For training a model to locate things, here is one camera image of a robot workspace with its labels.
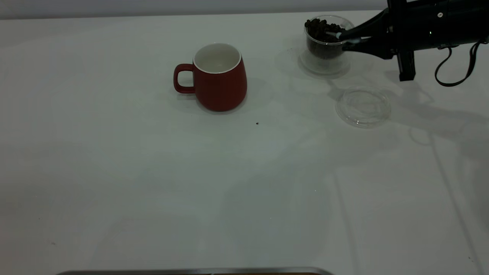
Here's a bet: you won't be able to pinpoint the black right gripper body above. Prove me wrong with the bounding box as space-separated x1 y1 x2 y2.
387 0 459 82

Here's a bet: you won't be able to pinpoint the red ceramic mug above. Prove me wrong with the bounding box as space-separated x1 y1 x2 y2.
173 43 248 112

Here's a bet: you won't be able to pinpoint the clear glass saucer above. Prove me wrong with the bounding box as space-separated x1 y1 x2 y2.
335 88 392 128

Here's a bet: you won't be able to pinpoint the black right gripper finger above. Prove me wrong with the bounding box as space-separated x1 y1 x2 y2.
342 37 395 59
338 11 391 40

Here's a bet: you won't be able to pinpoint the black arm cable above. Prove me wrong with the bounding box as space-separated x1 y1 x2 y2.
435 40 483 87

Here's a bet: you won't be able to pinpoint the dark coffee beans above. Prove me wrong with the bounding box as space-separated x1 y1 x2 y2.
304 18 346 60

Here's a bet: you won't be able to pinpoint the metal spoon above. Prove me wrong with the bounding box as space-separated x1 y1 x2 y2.
326 31 362 43

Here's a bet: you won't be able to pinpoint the clear double-wall glass cup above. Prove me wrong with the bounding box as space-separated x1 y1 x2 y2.
299 14 356 74

